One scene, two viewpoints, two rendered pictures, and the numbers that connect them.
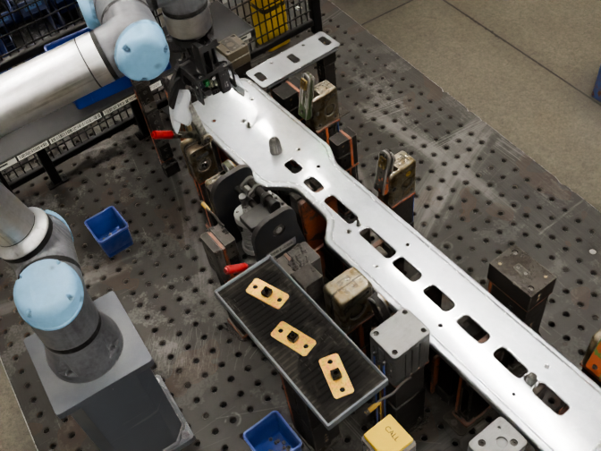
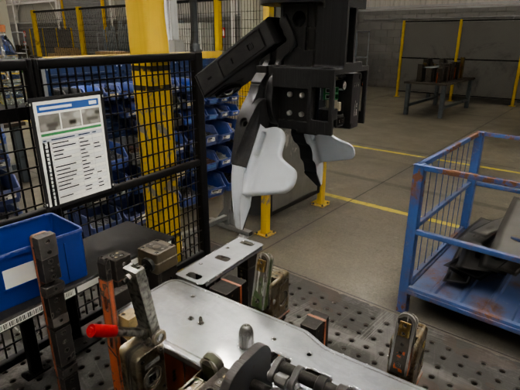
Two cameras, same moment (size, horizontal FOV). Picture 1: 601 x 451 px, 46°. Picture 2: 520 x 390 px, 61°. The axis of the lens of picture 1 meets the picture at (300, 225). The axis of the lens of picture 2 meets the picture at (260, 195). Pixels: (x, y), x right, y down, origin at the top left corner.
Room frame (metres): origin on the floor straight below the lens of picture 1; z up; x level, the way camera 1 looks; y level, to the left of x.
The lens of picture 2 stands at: (0.67, 0.33, 1.60)
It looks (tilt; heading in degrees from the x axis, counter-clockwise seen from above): 20 degrees down; 334
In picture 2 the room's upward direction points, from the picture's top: straight up
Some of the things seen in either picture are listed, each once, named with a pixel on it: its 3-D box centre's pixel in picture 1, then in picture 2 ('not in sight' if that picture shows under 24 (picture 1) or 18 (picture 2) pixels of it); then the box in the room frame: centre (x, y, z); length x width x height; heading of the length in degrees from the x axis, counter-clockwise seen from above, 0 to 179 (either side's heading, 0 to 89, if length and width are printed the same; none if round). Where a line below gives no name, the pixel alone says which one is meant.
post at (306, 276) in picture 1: (315, 323); not in sight; (0.88, 0.00, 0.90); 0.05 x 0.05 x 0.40; 30
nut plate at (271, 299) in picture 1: (266, 292); not in sight; (0.81, 0.09, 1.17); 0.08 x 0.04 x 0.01; 48
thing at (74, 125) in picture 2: not in sight; (73, 148); (2.01, 0.28, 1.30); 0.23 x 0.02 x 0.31; 120
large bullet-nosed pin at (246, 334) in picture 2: (275, 146); (246, 337); (1.37, 0.03, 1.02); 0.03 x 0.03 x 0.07
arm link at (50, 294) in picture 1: (55, 302); not in sight; (0.79, 0.47, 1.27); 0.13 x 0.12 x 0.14; 16
